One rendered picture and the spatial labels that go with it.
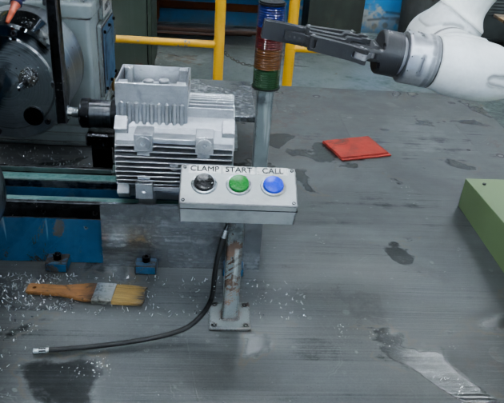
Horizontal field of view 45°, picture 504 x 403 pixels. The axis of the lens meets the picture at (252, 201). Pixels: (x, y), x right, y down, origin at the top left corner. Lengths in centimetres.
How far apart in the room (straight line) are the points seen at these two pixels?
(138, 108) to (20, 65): 37
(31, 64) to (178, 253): 49
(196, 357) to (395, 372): 31
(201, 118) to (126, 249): 28
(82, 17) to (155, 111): 52
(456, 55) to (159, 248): 61
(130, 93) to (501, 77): 62
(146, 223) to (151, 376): 29
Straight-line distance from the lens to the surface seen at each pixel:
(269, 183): 88
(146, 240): 113
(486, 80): 111
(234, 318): 104
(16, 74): 135
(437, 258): 129
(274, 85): 137
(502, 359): 110
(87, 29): 152
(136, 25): 434
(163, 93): 103
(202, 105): 106
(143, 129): 103
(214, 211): 88
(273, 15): 132
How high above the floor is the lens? 148
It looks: 30 degrees down
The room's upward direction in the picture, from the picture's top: 4 degrees clockwise
